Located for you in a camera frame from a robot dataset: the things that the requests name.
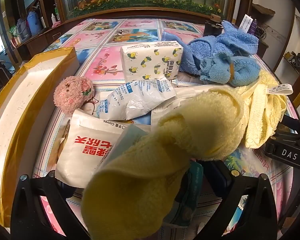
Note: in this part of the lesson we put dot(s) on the white blue desiccant packet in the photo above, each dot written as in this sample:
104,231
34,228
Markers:
135,99

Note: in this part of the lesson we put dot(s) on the lemon print tissue pack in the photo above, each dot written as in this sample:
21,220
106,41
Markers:
151,60

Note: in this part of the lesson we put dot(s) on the blue fluffy towel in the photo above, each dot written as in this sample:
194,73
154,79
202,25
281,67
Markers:
232,41

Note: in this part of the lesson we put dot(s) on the white red text glove pack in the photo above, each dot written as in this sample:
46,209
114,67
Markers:
89,141

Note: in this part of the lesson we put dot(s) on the black motor with cork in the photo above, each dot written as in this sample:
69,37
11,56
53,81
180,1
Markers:
213,26

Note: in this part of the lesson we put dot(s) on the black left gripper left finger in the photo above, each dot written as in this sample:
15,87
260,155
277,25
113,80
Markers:
29,219

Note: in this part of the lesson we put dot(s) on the purple bottles pair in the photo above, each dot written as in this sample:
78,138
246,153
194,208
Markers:
253,27

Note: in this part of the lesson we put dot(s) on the light blue towel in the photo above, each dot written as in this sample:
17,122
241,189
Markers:
223,68

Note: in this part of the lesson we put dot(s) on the yellow fluffy towel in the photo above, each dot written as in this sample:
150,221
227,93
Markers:
128,197

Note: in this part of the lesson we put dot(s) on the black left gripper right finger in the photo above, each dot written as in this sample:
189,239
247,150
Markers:
247,209

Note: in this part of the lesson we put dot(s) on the pink plush ball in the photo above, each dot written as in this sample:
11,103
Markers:
72,93

